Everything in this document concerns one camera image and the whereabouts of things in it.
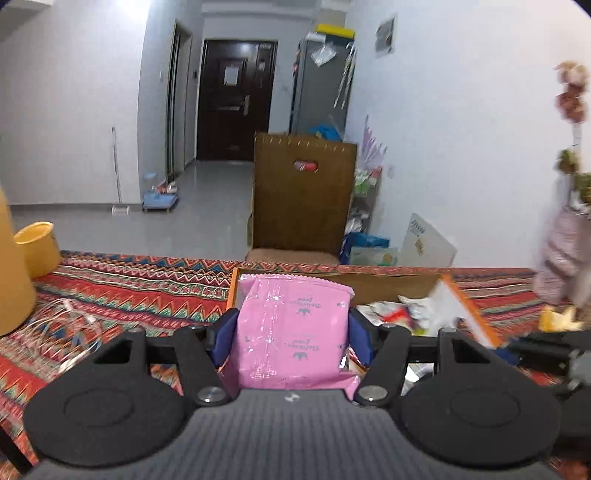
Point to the yellow cup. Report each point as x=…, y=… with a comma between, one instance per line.
x=37, y=249

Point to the purple wall decoration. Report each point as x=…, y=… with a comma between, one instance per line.
x=373, y=145

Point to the interior door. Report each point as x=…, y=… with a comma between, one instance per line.
x=180, y=101

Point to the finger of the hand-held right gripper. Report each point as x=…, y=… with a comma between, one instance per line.
x=545, y=346

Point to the blue plastic package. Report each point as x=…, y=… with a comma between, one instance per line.
x=364, y=242

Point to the white cardboard box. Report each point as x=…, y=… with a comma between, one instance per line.
x=429, y=249

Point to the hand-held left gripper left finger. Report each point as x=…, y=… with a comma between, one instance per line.
x=221, y=337

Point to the yellow thermos jug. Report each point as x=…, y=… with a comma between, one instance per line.
x=14, y=277

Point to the white paper notice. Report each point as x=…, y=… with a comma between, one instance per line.
x=231, y=74

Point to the patterned red tablecloth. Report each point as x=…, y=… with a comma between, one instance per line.
x=138, y=295

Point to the grey refrigerator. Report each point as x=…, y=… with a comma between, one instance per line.
x=318, y=97

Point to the pink ceramic vase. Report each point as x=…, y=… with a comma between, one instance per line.
x=563, y=254

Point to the clear plastic cylinder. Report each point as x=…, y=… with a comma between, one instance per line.
x=121, y=210

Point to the cluttered storage shelf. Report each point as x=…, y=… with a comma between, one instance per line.
x=364, y=203

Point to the blue floor tray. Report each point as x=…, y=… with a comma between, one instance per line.
x=159, y=201

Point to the pink snack packet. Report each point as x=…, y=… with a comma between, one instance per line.
x=291, y=332

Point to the brown chair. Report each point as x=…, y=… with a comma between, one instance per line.
x=304, y=212

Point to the dark entrance door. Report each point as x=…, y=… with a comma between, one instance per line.
x=221, y=120

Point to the red cardboard box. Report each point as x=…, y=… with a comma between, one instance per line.
x=392, y=286

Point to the yellow box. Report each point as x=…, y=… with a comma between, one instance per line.
x=334, y=31

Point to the blue plastic bag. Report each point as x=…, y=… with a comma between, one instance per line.
x=325, y=131

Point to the heap of snack packets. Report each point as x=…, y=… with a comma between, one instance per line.
x=406, y=316

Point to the clear plastic bag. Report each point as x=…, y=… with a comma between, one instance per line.
x=323, y=55

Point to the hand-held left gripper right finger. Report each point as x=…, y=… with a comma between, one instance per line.
x=362, y=337

